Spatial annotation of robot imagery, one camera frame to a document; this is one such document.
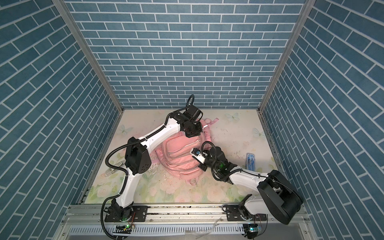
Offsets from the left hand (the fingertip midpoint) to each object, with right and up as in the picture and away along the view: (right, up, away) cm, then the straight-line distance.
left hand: (202, 132), depth 90 cm
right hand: (-6, -12, -6) cm, 14 cm away
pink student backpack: (-16, -13, -7) cm, 22 cm away
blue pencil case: (+29, -20, 0) cm, 36 cm away
